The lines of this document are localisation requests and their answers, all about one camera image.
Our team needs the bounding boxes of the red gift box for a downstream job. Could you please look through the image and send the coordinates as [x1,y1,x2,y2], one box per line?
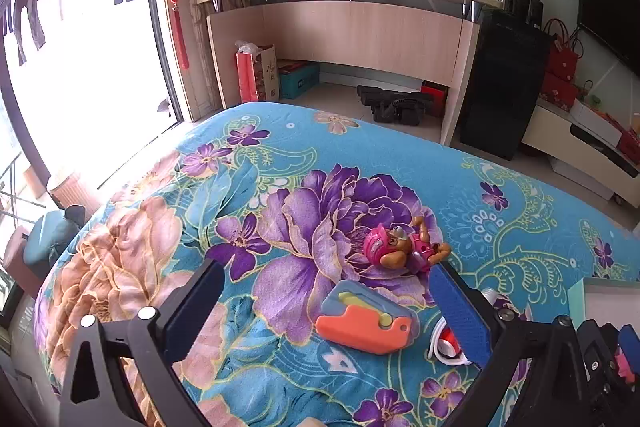
[537,72,581,112]

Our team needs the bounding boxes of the orange and blue toy knife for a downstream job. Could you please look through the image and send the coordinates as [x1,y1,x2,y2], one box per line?
[315,279,420,354]

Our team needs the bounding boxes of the small red box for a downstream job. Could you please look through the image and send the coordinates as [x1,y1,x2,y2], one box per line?
[421,81,448,118]

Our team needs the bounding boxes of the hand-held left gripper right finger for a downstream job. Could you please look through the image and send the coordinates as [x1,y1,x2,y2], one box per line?
[429,263,592,427]

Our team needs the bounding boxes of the red and white gift bag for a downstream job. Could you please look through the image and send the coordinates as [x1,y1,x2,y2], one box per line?
[235,41,281,104]

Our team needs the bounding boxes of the red and white tube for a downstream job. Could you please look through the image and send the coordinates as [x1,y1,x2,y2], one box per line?
[429,288,516,367]

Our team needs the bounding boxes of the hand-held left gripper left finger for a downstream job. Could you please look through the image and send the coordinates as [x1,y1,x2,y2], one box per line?
[57,257,226,427]

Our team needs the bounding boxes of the pink dog toy figure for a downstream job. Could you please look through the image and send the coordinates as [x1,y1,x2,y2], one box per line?
[361,216,452,272]

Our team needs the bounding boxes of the wicker basket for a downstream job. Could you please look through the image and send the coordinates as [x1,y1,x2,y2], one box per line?
[47,172,101,212]

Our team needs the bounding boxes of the black shoes on floor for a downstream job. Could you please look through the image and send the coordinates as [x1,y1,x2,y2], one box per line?
[356,84,433,125]

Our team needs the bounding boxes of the wooden desk with shelf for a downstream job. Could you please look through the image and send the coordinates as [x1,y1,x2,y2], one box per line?
[196,0,503,146]

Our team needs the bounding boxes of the teal bag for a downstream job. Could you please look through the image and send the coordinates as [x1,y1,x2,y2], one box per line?
[22,206,87,280]

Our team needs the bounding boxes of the white tray with teal rim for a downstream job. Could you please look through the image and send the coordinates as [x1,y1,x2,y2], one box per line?
[567,278,640,333]

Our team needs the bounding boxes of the cream television stand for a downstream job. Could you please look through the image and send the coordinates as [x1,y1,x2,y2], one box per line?
[520,99,640,202]

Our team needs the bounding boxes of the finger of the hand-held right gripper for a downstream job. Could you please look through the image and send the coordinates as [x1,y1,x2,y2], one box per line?
[575,319,640,427]

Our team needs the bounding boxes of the red gift bag with handles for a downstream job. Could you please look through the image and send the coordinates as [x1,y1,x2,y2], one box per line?
[542,19,581,82]

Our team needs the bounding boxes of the floral blanket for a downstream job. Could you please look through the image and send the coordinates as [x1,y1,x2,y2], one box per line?
[32,101,640,427]

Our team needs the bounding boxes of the black television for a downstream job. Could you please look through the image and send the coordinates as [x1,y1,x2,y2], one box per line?
[575,0,640,75]

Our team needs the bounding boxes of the blue box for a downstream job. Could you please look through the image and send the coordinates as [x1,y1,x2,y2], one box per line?
[277,61,321,100]

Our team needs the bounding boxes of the white flat box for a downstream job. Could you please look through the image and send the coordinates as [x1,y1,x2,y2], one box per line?
[570,99,626,148]

